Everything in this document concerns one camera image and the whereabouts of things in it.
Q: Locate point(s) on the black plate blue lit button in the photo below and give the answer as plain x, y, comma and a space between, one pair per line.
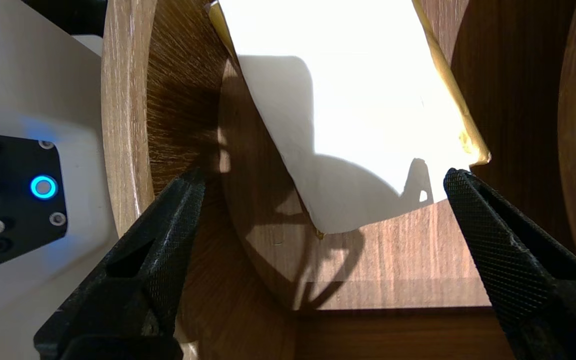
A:
13, 225

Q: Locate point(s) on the curved wooden table drawer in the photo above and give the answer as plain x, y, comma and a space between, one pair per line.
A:
368, 260

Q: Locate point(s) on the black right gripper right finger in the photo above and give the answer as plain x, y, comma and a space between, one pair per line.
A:
523, 270

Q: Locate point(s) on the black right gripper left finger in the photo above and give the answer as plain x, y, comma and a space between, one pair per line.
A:
143, 270

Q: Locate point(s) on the gold tissue box white tissue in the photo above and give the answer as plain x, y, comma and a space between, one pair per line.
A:
358, 100

